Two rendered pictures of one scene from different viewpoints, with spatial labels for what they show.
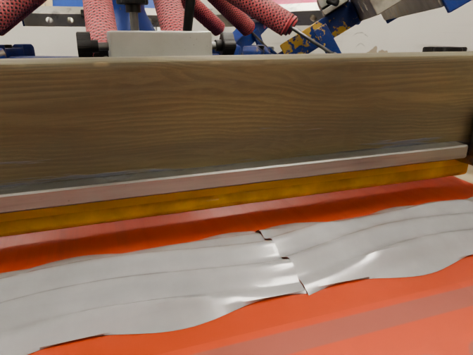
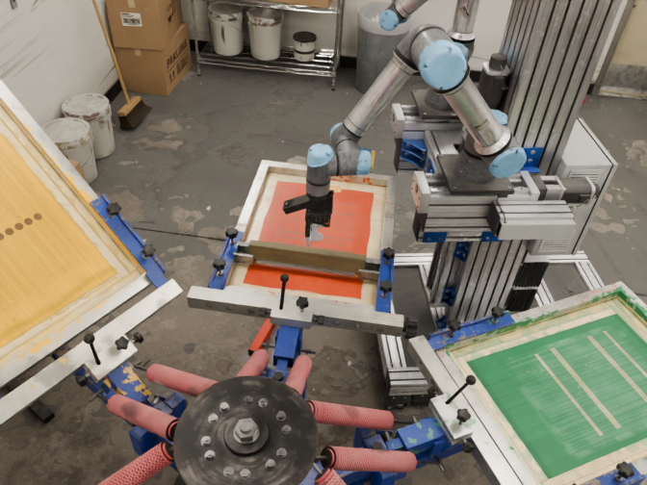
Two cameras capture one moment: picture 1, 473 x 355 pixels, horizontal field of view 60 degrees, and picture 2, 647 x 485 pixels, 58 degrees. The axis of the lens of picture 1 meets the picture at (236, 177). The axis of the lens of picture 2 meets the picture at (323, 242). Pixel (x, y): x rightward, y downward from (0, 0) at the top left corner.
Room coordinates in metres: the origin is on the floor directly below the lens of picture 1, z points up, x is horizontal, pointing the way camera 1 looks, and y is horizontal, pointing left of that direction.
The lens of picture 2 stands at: (1.58, 0.65, 2.42)
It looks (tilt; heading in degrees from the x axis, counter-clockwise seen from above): 42 degrees down; 204
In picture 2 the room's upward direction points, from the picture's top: 4 degrees clockwise
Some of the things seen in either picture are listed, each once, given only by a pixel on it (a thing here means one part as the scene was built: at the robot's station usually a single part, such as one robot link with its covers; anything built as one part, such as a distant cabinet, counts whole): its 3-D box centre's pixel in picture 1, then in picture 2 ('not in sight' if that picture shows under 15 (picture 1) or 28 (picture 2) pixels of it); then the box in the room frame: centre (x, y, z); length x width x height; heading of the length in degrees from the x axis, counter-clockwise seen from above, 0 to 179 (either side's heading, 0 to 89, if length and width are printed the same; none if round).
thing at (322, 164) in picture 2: not in sight; (321, 164); (0.26, 0.03, 1.42); 0.09 x 0.08 x 0.11; 127
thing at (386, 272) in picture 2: not in sight; (384, 284); (0.21, 0.27, 0.97); 0.30 x 0.05 x 0.07; 19
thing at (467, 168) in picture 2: not in sight; (478, 159); (-0.20, 0.41, 1.31); 0.15 x 0.15 x 0.10
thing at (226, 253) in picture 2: not in sight; (226, 263); (0.39, -0.25, 0.97); 0.30 x 0.05 x 0.07; 19
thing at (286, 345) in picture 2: not in sight; (288, 339); (0.60, 0.12, 1.02); 0.17 x 0.06 x 0.05; 19
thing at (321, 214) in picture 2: not in sight; (319, 206); (0.26, 0.03, 1.26); 0.09 x 0.08 x 0.12; 110
